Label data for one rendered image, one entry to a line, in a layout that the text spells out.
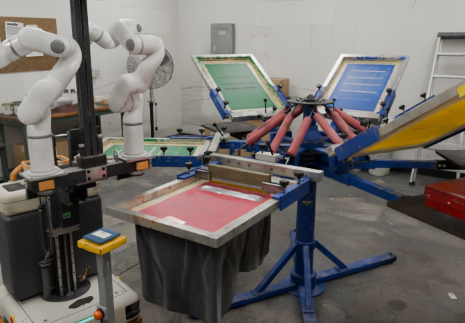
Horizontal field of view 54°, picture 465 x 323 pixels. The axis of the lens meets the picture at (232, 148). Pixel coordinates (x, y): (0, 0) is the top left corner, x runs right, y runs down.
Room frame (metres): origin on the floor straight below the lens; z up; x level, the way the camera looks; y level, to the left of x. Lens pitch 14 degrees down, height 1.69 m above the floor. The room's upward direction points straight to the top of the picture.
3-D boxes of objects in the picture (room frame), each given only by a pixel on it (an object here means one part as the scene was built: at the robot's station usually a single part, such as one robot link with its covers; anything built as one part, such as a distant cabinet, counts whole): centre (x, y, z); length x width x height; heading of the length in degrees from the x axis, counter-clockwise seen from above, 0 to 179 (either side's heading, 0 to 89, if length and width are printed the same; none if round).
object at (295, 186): (2.05, -0.28, 0.98); 0.30 x 0.05 x 0.07; 147
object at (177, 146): (2.94, 0.41, 1.05); 1.08 x 0.61 x 0.23; 87
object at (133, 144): (2.17, 0.49, 1.21); 0.16 x 0.13 x 0.15; 42
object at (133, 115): (2.15, 0.49, 1.37); 0.13 x 0.10 x 0.16; 144
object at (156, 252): (1.76, 0.24, 0.74); 0.45 x 0.03 x 0.43; 57
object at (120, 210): (2.01, 0.08, 0.97); 0.79 x 0.58 x 0.04; 147
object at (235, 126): (3.49, -0.20, 0.91); 1.34 x 0.40 x 0.08; 27
